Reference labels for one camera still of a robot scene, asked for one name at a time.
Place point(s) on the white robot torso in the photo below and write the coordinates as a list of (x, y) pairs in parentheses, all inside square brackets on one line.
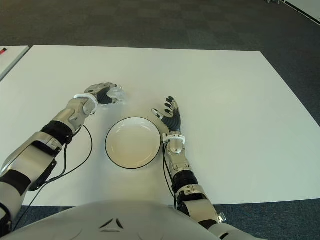
[(112, 215)]

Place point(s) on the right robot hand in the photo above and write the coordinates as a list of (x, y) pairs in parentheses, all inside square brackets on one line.
[(172, 120)]

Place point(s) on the white plate black rim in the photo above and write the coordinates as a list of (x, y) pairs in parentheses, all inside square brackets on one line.
[(132, 142)]

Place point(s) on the red marker pen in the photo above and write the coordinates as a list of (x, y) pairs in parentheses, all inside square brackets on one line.
[(2, 51)]

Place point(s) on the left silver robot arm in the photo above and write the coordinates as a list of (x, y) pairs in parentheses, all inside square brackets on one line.
[(67, 115)]

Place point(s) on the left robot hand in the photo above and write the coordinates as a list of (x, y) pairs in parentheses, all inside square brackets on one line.
[(103, 96)]

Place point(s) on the white side table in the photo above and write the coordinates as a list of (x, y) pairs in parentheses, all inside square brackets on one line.
[(11, 60)]

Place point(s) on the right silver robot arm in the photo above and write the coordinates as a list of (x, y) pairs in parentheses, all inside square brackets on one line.
[(180, 165)]

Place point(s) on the clear water bottle blue cap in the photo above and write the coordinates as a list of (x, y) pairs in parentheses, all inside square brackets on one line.
[(120, 94)]

